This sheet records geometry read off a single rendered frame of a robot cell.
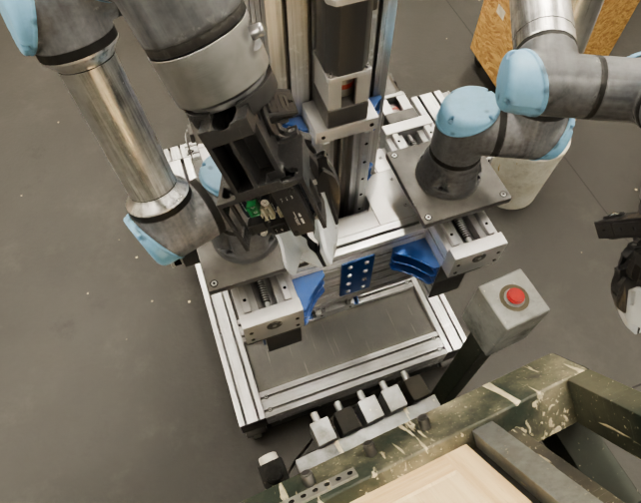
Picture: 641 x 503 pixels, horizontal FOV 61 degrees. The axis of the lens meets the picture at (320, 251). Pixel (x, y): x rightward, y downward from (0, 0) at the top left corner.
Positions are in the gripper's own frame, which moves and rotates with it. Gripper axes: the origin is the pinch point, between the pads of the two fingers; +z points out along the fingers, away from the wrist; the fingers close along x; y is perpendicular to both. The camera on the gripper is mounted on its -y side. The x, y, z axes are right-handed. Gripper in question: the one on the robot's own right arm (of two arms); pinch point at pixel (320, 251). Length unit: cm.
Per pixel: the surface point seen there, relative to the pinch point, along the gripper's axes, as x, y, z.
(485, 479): 7, -3, 68
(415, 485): -6, -5, 69
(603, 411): 33, -15, 76
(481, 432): 9, -14, 72
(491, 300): 19, -41, 66
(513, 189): 47, -147, 128
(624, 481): 35, -9, 97
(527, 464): 15, -3, 66
